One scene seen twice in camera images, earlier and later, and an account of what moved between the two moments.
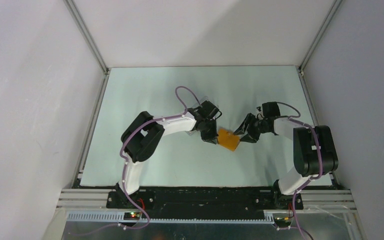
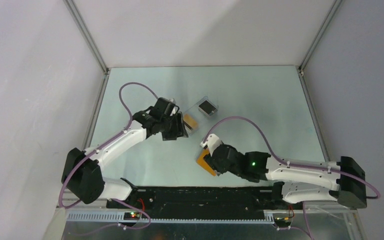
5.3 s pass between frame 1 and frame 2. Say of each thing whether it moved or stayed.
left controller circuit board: stayed
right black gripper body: moved
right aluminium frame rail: stayed
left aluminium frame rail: stayed
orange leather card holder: moved
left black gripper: moved
